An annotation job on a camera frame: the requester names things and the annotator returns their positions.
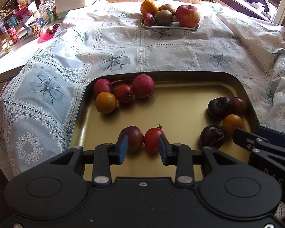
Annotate orange cherry tomato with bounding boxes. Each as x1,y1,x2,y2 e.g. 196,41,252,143
221,114,244,138
95,92,118,114

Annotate dark brown plum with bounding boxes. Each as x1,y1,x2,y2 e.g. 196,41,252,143
231,97,248,116

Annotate light blue tray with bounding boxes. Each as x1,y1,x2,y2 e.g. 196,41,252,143
141,21,200,31

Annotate pink plate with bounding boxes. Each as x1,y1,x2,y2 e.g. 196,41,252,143
37,22,62,44

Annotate brown kiwi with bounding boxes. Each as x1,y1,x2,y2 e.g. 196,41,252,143
154,10,174,26
160,4,177,16

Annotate red tin can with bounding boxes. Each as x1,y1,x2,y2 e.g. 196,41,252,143
7,27,20,44

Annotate white desk calendar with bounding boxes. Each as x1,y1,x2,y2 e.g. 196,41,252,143
54,0,89,19

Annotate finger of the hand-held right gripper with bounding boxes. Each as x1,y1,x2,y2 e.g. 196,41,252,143
232,127,285,169
255,125,285,150

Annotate red cherry tomato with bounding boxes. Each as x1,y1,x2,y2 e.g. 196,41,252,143
115,84,134,104
144,124,166,154

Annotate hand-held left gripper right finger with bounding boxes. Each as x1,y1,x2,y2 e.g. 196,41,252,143
157,134,243,187

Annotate green glass jar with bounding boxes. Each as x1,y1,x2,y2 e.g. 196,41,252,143
45,3,56,22

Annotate large orange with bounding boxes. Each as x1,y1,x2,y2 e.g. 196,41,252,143
140,0,160,15

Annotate patterned jar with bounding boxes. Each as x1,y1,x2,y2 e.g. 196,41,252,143
28,20,44,38

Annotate white lace floral tablecloth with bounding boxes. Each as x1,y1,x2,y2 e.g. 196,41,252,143
0,0,285,219

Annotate gold metal tray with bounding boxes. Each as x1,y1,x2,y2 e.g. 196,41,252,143
68,71,260,183

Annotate large red apple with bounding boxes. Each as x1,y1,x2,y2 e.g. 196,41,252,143
175,5,201,28

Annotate glass jar with nuts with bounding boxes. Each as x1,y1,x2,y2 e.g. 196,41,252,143
0,38,12,53

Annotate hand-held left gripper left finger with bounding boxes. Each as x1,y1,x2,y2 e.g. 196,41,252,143
49,134,129,187

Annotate red radish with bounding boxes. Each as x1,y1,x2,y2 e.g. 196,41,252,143
93,78,133,98
132,74,155,99

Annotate purple plum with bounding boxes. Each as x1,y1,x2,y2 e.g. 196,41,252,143
118,126,144,153

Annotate dark purple fruit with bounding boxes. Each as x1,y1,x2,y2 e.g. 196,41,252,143
199,125,226,150
207,97,233,119

